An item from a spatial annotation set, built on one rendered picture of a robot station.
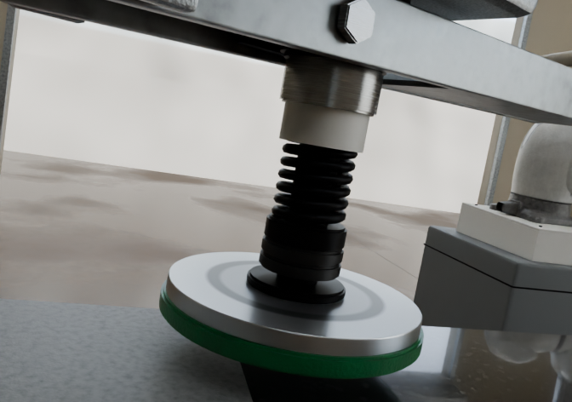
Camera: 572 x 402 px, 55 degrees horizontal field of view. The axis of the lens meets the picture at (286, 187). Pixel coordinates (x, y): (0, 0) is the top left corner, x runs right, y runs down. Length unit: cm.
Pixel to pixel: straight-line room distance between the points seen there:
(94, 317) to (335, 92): 28
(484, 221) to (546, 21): 530
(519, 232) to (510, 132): 506
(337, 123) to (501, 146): 598
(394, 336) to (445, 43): 23
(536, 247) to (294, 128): 107
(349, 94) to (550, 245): 109
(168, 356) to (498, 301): 107
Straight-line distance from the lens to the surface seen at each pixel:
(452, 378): 52
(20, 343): 46
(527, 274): 141
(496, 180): 640
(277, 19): 34
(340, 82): 42
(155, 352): 46
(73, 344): 46
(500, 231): 153
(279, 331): 37
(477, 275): 149
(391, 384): 48
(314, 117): 42
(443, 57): 46
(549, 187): 157
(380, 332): 41
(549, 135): 157
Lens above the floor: 101
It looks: 6 degrees down
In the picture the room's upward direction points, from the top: 10 degrees clockwise
